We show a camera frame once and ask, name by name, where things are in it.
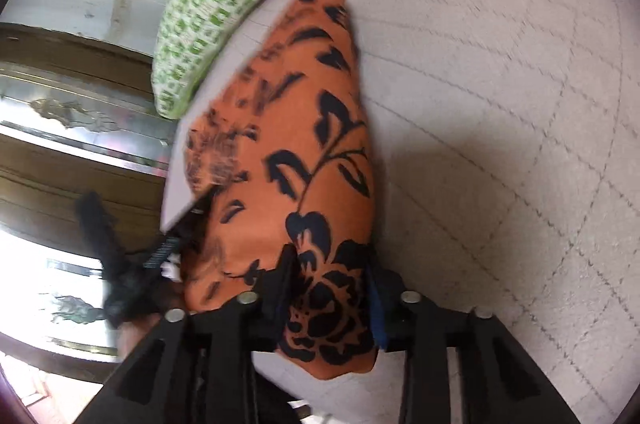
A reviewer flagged wooden mirrored wardrobe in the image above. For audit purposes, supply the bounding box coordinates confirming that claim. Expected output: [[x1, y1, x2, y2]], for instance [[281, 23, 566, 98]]
[[0, 21, 182, 372]]

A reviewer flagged green patterned cloth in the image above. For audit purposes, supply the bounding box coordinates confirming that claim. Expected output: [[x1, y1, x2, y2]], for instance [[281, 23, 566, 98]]
[[151, 0, 274, 121]]

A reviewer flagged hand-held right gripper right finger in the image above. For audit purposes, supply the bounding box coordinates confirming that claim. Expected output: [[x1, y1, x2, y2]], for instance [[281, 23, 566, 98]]
[[367, 254, 576, 424]]

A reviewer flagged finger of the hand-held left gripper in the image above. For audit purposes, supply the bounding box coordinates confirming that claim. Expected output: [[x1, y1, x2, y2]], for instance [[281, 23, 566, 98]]
[[141, 234, 184, 273]]

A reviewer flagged orange black floral garment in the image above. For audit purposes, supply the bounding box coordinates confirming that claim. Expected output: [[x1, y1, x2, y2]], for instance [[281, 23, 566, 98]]
[[180, 0, 379, 380]]

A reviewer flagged white quilted bed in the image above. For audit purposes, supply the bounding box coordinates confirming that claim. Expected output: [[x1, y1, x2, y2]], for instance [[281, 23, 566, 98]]
[[160, 0, 640, 424]]

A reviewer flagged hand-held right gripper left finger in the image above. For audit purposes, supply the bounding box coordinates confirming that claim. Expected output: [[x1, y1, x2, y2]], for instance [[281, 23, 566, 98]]
[[75, 244, 299, 424]]

